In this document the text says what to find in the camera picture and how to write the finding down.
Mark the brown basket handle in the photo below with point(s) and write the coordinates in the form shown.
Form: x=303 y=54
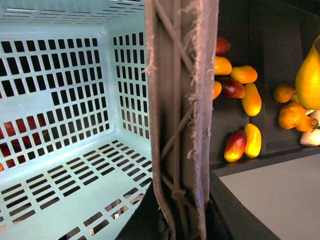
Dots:
x=181 y=38

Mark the light blue plastic basket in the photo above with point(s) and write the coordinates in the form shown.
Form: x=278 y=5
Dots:
x=75 y=151

